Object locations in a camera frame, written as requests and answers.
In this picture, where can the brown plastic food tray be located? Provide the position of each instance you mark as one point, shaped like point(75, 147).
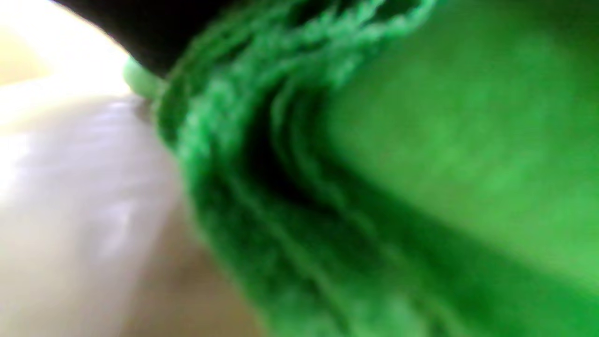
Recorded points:
point(187, 304)

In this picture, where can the person's right hand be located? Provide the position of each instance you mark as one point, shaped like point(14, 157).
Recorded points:
point(154, 28)

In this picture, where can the green square towel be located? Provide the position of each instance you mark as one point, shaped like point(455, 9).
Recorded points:
point(421, 164)

